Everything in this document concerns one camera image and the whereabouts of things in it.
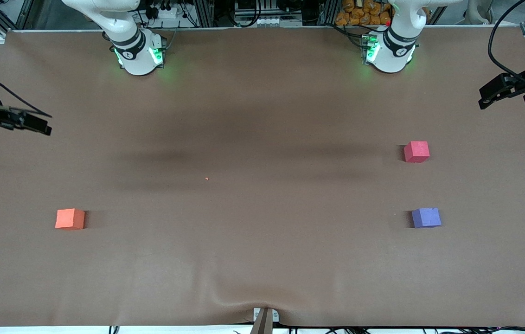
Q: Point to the orange foam cube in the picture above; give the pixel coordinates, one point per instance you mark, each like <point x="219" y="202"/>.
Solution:
<point x="69" y="219"/>

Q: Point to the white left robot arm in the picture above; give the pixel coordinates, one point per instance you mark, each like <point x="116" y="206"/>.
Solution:
<point x="390" y="58"/>

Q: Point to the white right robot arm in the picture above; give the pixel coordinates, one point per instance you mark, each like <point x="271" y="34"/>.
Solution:
<point x="135" y="55"/>

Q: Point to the beige curved pipe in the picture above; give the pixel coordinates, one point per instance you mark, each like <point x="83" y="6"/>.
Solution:
<point x="476" y="10"/>

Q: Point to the red foam cube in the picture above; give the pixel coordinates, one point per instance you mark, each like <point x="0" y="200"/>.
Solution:
<point x="416" y="151"/>

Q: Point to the purple foam cube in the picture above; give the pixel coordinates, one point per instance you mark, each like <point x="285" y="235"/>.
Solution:
<point x="426" y="217"/>

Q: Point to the pile of orange packets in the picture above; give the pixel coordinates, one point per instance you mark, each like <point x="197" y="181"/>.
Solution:
<point x="362" y="13"/>

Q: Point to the white power strip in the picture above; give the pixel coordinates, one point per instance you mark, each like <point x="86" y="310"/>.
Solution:
<point x="164" y="11"/>

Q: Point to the brown table cover mat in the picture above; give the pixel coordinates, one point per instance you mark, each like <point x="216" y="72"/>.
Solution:
<point x="262" y="116"/>

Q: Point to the white connector block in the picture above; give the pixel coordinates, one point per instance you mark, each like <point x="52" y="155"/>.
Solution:
<point x="269" y="21"/>

